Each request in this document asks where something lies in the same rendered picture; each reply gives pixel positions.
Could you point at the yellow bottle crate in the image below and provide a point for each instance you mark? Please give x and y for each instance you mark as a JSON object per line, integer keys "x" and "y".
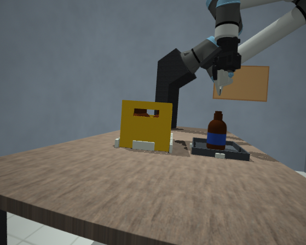
{"x": 150, "y": 129}

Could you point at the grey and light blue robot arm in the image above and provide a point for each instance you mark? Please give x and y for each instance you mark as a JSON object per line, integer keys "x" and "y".
{"x": 229, "y": 24}

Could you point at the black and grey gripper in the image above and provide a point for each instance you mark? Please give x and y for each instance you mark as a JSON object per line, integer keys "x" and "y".
{"x": 223, "y": 62}

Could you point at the brown glass bottle with blue label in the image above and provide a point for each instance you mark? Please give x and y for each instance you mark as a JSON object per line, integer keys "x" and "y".
{"x": 216, "y": 133}

